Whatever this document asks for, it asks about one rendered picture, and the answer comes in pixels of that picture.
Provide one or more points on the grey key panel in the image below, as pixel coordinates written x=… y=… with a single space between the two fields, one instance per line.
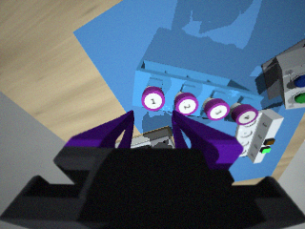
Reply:
x=284 y=75

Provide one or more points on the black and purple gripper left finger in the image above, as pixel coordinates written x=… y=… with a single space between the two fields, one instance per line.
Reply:
x=105 y=135

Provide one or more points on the white rectangular console with lamps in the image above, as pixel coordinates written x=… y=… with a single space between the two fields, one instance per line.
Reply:
x=257 y=136

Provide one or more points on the blue work mat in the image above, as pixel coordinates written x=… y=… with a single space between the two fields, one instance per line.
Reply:
x=227 y=38

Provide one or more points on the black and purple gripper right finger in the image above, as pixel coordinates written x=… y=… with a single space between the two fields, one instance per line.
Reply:
x=219 y=149

